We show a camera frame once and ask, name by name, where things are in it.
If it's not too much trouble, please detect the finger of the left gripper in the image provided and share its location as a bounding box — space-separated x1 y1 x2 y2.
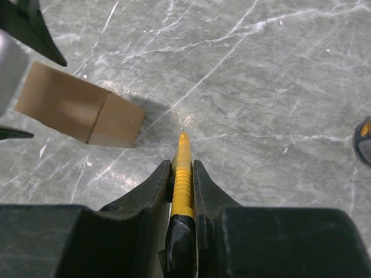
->
1 0 67 67
0 125 34 141

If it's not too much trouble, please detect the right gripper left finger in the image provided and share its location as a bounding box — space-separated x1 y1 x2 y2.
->
1 160 170 277

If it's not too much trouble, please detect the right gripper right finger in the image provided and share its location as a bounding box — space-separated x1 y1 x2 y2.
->
193 160 370 277

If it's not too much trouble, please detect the yellow utility knife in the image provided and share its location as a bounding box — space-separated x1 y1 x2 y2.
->
159 131 197 277

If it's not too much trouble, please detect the brown cardboard express box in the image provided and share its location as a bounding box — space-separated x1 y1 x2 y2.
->
14 62 145 148

